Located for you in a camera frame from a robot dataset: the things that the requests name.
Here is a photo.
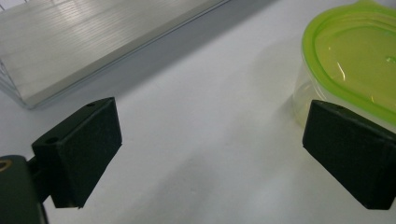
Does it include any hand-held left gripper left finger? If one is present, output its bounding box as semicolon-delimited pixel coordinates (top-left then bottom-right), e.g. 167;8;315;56
31;96;123;210

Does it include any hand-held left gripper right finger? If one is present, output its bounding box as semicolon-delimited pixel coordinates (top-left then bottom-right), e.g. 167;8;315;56
302;99;396;211

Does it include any clear container with green lid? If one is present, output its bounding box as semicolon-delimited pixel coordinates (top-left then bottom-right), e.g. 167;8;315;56
291;0;396;133

